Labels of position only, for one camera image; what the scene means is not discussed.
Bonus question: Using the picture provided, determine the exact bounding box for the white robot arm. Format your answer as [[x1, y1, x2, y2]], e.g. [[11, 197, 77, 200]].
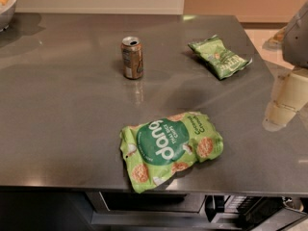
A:
[[282, 1, 308, 68]]

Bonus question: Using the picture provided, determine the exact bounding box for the green rice chip bag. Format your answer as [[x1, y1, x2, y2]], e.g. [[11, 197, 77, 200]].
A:
[[120, 112, 223, 193]]

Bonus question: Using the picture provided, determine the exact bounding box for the small green snack bag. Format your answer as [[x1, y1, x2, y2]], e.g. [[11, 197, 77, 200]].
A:
[[188, 35, 252, 80]]

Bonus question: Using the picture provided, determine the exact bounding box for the brown soda can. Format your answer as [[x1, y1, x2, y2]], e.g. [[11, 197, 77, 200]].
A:
[[121, 36, 143, 80]]

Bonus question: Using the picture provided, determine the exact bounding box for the microwave under counter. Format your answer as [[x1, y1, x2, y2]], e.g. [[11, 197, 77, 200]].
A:
[[87, 192, 307, 231]]

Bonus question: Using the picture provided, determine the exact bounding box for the metal bowl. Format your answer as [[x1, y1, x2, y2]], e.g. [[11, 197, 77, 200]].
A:
[[0, 0, 17, 32]]

